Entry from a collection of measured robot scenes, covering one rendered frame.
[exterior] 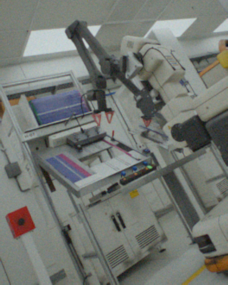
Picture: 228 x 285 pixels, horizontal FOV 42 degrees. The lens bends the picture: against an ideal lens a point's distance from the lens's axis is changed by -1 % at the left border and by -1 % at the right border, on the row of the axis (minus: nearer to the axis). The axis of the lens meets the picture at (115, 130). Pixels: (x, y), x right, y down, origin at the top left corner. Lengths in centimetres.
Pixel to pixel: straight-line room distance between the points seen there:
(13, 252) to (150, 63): 284
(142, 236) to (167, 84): 133
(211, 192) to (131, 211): 98
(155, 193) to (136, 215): 225
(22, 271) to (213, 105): 305
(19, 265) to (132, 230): 175
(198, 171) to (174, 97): 159
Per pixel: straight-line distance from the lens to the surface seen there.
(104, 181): 211
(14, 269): 384
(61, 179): 216
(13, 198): 393
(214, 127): 138
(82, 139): 255
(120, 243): 242
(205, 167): 317
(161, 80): 170
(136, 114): 353
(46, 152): 253
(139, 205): 256
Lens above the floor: 57
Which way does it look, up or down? 11 degrees up
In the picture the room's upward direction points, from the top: 27 degrees counter-clockwise
